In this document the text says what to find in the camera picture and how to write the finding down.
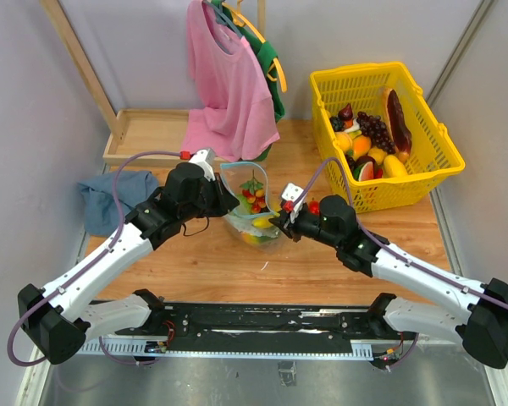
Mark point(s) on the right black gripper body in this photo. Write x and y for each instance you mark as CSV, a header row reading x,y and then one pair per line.
x,y
307,225

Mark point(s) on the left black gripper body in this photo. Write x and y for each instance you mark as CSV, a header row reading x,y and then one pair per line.
x,y
211,203

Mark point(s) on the yellow banana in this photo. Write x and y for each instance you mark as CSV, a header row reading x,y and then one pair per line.
x,y
262,222

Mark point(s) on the red bell pepper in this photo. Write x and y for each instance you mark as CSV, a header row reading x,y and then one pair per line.
x,y
314,207

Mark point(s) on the clear zip top bag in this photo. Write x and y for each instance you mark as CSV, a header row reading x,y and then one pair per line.
x,y
249,221

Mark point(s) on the green yellow mango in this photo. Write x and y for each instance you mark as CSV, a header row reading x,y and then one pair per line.
x,y
256,241

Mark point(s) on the green cabbage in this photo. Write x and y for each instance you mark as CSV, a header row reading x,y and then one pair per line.
x,y
244,208

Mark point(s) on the red cherry bunch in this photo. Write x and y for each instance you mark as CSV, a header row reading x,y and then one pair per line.
x,y
254,190

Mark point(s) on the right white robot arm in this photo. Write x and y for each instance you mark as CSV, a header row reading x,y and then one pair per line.
x,y
460,310

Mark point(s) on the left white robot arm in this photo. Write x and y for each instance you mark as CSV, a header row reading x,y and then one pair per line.
x,y
60,317

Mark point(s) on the wooden tray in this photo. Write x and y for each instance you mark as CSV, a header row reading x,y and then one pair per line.
x,y
146,130

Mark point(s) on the watermelon slice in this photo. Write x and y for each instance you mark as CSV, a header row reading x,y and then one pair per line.
x,y
364,169

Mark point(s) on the pink t-shirt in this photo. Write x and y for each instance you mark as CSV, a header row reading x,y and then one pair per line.
x,y
236,119

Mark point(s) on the yellow mango fruit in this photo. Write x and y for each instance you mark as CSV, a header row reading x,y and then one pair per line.
x,y
344,141

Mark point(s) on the blue cloth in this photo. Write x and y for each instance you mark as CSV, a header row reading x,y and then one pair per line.
x,y
101,216

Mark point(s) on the orange fruit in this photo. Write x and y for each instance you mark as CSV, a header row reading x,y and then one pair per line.
x,y
361,146

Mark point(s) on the yellow lemon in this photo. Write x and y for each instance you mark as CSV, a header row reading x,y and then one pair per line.
x,y
378,155

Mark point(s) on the blue black grape bunch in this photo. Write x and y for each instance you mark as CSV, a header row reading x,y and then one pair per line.
x,y
337,124

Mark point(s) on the yellow plastic basket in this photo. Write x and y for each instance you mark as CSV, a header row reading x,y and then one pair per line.
x,y
433,157

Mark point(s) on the dark purple grape bunch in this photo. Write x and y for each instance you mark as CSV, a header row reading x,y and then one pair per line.
x,y
375,128

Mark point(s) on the dark red fig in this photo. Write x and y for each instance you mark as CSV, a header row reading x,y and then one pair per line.
x,y
346,115

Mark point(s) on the brown sweet potato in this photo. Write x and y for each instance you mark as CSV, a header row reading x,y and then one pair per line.
x,y
395,120

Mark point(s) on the green t-shirt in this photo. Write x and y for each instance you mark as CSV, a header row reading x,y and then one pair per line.
x,y
266,56

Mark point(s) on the yellow clothes hanger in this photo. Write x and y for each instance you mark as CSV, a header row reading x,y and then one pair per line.
x,y
275,72

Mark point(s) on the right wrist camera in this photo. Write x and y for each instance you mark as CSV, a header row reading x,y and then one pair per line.
x,y
292,200

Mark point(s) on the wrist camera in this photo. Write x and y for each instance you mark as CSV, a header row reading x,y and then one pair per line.
x,y
199,165
292,200

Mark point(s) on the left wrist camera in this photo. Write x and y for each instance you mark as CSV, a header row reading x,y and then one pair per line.
x,y
199,165

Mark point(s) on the wooden rack frame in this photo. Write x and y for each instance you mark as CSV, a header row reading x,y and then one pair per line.
x,y
132,55

